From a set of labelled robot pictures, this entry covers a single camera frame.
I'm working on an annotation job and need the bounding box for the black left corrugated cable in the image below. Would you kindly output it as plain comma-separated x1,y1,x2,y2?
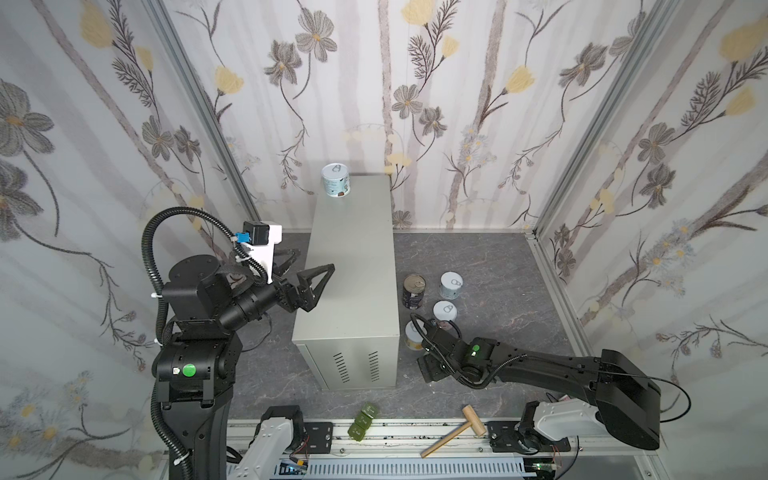
141,206,241,343

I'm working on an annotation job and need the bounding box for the pink label can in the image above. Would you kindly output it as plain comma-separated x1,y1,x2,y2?
432,300,458,328

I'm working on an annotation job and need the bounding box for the wooden mallet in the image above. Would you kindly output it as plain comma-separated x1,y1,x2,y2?
420,405,487,459

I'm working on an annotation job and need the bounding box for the yellow label can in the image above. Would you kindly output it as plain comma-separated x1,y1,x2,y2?
404,321,423,351

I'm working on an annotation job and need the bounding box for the white slotted cable duct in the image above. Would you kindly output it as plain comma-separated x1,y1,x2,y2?
269,458,536,479

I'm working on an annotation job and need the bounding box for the dark blue can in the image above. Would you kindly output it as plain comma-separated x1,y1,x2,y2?
401,274,426,310

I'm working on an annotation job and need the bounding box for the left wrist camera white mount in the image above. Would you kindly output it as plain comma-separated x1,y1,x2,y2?
231,220,283,284

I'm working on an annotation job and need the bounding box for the grey metal cabinet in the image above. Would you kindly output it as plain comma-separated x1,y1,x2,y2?
292,175,401,391

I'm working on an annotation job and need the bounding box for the teal label can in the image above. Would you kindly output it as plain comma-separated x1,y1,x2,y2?
439,271,464,300

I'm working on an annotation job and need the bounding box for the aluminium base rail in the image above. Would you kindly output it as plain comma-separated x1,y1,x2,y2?
227,418,637,463

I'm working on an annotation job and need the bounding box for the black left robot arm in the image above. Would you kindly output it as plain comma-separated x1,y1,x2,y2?
143,253,335,479

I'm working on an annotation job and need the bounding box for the blue brown label can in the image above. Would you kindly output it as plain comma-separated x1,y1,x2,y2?
321,163,350,198

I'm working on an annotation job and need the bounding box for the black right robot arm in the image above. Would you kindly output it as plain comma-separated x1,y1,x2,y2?
418,328,663,451

